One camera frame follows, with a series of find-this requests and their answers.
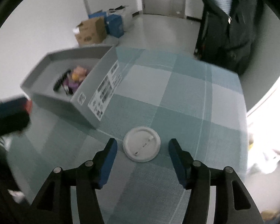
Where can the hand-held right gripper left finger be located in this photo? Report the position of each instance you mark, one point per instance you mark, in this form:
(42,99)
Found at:
(109,158)

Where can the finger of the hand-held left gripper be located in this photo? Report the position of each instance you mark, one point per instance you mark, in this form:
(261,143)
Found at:
(11,106)
(11,123)

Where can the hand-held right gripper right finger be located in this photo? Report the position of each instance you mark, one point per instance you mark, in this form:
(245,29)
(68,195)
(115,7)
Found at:
(177,161)

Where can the white round badge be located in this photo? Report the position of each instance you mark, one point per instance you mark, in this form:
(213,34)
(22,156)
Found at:
(140,140)

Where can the grey cardboard box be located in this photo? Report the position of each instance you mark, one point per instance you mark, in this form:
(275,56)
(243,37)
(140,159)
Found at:
(84,107)

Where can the pink toy charm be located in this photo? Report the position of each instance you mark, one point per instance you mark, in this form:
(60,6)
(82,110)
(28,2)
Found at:
(79,71)

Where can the teal plaid tablecloth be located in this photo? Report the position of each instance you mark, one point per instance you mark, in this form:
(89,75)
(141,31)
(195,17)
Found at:
(177,98)

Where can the brown cardboard box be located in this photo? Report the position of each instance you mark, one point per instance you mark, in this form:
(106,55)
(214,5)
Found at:
(93,32)

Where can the crumpled white plastic bags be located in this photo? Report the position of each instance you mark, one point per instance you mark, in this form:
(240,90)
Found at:
(110,42)

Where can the small blue box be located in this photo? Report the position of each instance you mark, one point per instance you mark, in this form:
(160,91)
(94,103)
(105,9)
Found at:
(95,15)

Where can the large blue box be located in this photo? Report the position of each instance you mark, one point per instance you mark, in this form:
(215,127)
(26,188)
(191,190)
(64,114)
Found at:
(115,25)

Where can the white plastic bag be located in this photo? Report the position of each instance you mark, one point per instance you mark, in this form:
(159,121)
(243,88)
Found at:
(128,18)

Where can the dark jacket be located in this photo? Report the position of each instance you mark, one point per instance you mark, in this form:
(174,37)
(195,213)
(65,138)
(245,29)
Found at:
(238,28)

